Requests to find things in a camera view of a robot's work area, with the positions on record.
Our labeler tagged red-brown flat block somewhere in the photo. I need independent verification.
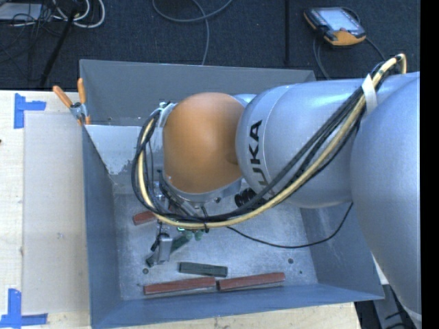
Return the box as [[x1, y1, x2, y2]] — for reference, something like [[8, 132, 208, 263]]
[[216, 271, 287, 293], [142, 276, 218, 297], [132, 210, 159, 227]]

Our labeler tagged black cylinder on white bracket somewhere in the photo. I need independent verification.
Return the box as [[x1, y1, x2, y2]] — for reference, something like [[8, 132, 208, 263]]
[[234, 186, 258, 209]]

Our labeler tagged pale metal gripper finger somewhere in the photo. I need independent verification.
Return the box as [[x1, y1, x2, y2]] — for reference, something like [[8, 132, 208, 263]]
[[145, 247, 160, 269], [156, 236, 174, 265]]

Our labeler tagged grey metal bin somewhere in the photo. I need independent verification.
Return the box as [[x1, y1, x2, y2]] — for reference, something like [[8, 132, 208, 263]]
[[78, 59, 385, 329]]

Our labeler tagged pale wood flat board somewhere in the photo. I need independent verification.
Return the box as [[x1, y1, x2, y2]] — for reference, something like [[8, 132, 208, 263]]
[[21, 110, 92, 317]]

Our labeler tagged dark green flat block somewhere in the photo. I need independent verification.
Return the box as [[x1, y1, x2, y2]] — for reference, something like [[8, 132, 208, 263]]
[[178, 261, 229, 278], [169, 234, 191, 252]]

